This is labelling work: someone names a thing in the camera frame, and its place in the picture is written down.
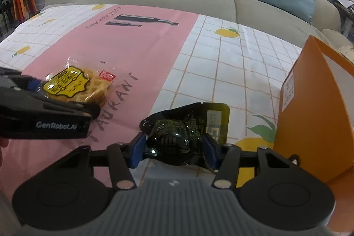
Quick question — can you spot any person left hand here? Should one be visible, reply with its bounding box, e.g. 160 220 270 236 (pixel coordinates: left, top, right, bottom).
0 138 9 166

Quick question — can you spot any beige fabric sofa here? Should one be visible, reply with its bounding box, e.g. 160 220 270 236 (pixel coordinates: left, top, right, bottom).
45 0 351 50

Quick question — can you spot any yellow label cracker bag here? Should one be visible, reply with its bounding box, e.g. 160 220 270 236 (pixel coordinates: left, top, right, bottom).
37 58 122 107

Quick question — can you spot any cluttered book shelf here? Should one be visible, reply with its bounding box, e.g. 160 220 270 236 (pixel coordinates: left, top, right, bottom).
332 0 353 38

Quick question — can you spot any orange cardboard box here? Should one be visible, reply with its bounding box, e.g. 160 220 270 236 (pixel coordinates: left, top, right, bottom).
274 36 353 182

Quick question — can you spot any black vacuum snack packet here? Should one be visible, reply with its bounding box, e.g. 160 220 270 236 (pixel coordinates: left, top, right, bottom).
140 102 230 172

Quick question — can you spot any orange red stool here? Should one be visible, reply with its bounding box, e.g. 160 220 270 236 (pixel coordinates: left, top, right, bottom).
13 0 37 23

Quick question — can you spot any pink patterned tablecloth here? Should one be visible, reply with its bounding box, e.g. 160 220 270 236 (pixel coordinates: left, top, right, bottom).
0 3 354 234

